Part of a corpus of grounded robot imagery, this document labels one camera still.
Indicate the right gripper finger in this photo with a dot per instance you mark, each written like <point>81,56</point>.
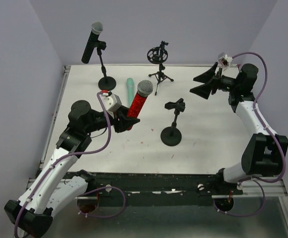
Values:
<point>208,76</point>
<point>203,90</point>

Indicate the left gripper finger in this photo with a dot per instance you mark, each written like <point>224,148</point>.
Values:
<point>122,112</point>
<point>127,123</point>

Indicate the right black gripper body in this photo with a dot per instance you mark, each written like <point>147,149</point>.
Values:
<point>216,81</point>

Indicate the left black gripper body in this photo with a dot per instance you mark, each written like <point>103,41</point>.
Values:
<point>119,120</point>

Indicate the short black round-base stand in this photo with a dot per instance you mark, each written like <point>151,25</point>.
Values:
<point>106,82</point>

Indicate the red microphone grey grille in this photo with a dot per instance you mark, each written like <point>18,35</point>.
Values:
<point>144,89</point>

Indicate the tall black round-base stand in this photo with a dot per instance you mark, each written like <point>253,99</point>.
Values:
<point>171,136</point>

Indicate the black microphone silver grille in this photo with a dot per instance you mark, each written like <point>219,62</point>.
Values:
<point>92,42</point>

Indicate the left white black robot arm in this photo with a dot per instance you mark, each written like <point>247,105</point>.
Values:
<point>34,211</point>

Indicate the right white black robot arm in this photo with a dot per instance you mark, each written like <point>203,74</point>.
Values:
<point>264,155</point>

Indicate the mint green microphone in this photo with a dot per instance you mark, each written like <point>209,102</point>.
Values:
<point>130,90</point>

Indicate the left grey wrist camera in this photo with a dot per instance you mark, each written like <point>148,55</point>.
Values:
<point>111,102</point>

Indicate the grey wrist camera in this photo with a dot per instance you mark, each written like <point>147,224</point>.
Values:
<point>225,60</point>
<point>111,102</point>

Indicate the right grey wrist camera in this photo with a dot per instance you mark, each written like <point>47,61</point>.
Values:
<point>225,60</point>

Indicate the black tripod shock mount stand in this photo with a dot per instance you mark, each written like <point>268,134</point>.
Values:
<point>159,55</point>

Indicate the black mounting base plate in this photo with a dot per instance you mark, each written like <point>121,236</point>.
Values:
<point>147,190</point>

